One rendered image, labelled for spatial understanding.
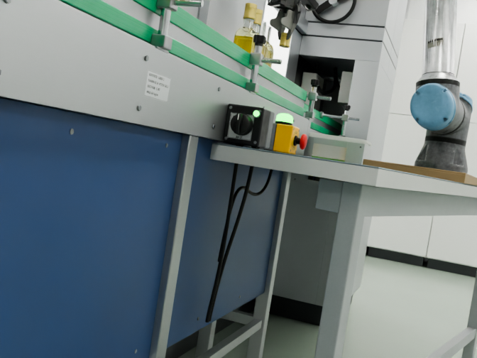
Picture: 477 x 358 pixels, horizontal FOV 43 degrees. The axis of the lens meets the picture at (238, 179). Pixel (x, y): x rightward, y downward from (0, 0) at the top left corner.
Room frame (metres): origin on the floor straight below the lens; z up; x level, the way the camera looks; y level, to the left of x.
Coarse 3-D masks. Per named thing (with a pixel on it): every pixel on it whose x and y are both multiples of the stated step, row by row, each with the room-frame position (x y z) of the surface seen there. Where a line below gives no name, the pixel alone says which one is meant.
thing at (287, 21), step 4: (288, 12) 1.96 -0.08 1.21; (292, 12) 1.97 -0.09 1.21; (288, 16) 1.96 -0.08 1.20; (292, 16) 1.97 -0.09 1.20; (280, 20) 1.95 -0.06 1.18; (284, 20) 1.95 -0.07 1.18; (288, 20) 1.96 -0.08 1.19; (292, 20) 1.97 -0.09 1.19; (284, 24) 1.95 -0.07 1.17; (288, 24) 1.96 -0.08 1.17; (292, 24) 1.96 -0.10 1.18; (296, 24) 1.97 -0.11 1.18; (288, 28) 1.96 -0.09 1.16; (292, 28) 1.97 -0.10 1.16; (288, 32) 1.98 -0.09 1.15; (292, 32) 1.97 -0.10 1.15; (288, 36) 1.97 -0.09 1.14
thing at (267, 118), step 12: (228, 108) 1.25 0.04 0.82; (240, 108) 1.24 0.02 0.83; (252, 108) 1.23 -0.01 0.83; (264, 108) 1.23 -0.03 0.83; (228, 120) 1.24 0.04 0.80; (264, 120) 1.23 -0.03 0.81; (228, 132) 1.24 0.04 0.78; (252, 132) 1.23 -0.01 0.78; (264, 132) 1.24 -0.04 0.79; (240, 144) 1.27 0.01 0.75; (252, 144) 1.22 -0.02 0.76; (264, 144) 1.26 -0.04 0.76
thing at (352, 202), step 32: (320, 192) 1.16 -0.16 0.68; (352, 192) 1.12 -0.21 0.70; (384, 192) 1.23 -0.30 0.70; (416, 192) 1.42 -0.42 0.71; (352, 224) 1.11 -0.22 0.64; (352, 256) 1.12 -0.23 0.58; (352, 288) 1.14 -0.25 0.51; (320, 320) 1.13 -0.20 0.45; (320, 352) 1.13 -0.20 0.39; (448, 352) 1.97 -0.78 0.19
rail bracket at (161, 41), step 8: (160, 0) 0.94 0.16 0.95; (168, 0) 0.94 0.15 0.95; (176, 0) 0.94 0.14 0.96; (184, 0) 0.94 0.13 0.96; (192, 0) 0.93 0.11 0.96; (200, 0) 0.93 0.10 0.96; (160, 8) 0.95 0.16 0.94; (168, 8) 0.94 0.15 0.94; (176, 8) 0.96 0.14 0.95; (160, 16) 0.95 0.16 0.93; (168, 16) 0.95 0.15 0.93; (160, 24) 0.95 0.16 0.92; (168, 24) 0.95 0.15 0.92; (160, 32) 0.95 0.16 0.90; (152, 40) 0.95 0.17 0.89; (160, 40) 0.94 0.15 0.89; (168, 40) 0.95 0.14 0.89; (160, 48) 0.95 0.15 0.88; (168, 48) 0.95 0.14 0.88
